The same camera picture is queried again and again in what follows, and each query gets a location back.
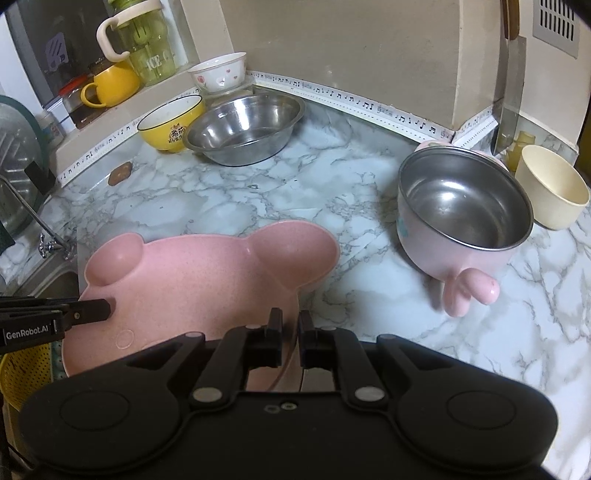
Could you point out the yellow sponge piece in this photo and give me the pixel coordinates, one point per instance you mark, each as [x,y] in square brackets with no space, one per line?
[519,152]

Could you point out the stainless steel basin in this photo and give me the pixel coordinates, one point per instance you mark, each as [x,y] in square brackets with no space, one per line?
[240,134]

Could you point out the white floral bowl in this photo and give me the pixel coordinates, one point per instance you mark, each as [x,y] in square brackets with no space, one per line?
[217,74]

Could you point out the small white bottle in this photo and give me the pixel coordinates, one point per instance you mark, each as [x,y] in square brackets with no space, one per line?
[51,129]

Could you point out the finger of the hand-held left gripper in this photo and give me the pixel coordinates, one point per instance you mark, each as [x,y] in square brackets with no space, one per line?
[90,310]

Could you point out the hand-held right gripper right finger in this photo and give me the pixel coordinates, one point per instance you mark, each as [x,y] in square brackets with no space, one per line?
[305,330]

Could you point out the pink bear-shaped plate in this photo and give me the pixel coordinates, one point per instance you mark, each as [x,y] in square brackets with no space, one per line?
[198,277]

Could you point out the glass pot lid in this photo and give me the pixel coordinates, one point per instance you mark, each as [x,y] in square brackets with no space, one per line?
[16,152]

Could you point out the yellow mug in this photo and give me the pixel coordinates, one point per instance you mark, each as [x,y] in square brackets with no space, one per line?
[115,85]

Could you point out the cream bowl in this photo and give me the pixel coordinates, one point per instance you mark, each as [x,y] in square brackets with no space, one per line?
[554,194]

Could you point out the music note edge tape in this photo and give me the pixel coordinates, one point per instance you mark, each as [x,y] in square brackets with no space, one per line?
[351,99]

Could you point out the grey vent grille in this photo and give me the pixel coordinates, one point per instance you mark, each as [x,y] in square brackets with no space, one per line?
[556,23]

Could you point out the pink steel-lined bowl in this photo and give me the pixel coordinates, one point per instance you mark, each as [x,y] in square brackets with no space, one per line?
[443,249]

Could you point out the green glass pitcher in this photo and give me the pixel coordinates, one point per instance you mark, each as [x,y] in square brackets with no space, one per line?
[147,50]

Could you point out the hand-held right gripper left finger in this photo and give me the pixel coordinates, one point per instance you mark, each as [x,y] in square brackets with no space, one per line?
[275,325]

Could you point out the small brown object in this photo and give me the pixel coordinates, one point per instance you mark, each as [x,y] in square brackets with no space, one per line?
[121,173]

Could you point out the metal faucet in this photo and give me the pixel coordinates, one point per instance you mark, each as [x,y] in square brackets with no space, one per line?
[46,240]

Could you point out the yellow ceramic bowl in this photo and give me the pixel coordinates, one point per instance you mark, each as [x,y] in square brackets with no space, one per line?
[168,127]

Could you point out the yellow perforated basket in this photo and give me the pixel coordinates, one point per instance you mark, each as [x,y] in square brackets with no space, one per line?
[27,374]

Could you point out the steel sink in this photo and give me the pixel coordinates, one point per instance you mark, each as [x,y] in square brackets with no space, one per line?
[41,281]

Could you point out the glass jar with red lid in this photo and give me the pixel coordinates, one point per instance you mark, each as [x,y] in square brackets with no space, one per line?
[81,106]

